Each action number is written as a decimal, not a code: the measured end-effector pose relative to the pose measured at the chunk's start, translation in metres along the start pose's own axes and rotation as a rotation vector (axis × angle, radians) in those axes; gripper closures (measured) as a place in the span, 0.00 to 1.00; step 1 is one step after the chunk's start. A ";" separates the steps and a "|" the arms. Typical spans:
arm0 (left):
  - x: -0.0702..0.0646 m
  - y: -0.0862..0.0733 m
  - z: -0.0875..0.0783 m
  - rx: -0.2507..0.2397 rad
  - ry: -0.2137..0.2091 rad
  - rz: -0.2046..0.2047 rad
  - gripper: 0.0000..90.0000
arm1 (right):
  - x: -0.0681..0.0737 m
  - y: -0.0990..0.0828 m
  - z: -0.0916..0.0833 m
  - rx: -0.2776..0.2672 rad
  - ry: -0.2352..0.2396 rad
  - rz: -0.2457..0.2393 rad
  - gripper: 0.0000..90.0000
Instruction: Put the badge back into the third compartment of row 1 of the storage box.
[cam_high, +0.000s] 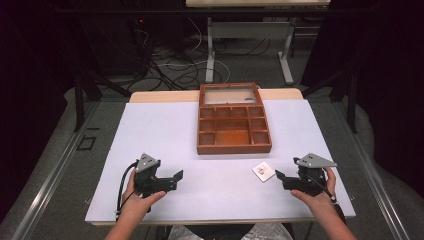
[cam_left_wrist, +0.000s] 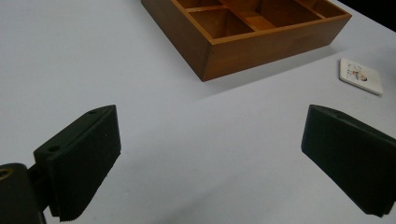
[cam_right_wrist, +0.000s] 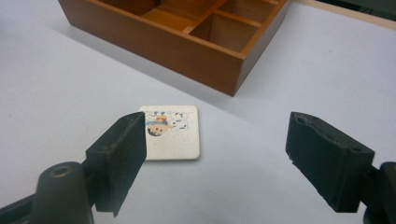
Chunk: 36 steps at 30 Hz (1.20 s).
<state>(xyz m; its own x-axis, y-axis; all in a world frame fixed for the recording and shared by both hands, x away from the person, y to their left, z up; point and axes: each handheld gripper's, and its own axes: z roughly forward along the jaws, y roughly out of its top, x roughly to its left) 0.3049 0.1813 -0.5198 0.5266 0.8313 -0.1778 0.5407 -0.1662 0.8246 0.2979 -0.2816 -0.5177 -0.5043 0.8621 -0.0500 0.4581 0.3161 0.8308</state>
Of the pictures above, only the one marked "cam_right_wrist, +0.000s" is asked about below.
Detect wooden compartment box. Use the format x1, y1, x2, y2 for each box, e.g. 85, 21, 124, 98
58, 0, 291, 97

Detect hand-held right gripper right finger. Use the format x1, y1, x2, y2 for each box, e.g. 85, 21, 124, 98
285, 111, 375, 214

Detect white square cartoon coaster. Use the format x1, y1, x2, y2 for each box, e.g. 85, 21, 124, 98
138, 105, 201, 161

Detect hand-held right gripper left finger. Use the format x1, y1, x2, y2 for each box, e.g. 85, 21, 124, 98
85, 111, 148, 217

